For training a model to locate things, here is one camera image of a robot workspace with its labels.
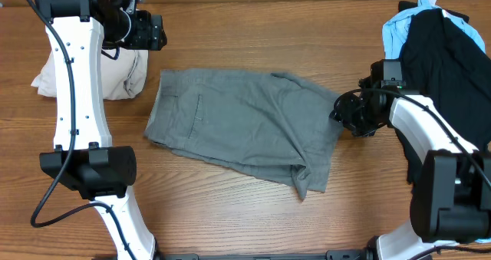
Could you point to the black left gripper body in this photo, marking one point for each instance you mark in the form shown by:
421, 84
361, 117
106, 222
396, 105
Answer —
144, 36

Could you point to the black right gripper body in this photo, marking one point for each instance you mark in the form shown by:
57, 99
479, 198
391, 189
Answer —
359, 114

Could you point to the grey shorts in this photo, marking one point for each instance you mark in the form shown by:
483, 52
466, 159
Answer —
273, 126

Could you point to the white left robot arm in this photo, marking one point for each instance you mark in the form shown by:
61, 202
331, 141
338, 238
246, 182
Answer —
84, 159

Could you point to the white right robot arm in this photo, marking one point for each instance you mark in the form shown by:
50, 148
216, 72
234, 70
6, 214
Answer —
450, 205

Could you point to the beige folded shorts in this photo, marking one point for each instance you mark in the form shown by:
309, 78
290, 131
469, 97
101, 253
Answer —
119, 79

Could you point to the light blue garment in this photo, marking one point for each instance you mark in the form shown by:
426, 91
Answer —
395, 33

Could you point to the black garment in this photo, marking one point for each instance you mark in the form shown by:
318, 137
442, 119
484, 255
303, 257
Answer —
449, 79

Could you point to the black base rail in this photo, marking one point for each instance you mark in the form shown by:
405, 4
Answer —
264, 256

